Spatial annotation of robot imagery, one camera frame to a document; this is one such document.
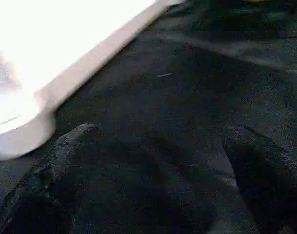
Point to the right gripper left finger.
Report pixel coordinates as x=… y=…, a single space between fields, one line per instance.
x=41 y=190

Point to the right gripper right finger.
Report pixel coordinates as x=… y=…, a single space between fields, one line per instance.
x=267 y=190

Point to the white plastic table top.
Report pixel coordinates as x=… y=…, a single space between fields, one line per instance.
x=41 y=48

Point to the black plastic mat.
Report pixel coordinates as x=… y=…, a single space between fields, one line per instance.
x=187 y=97

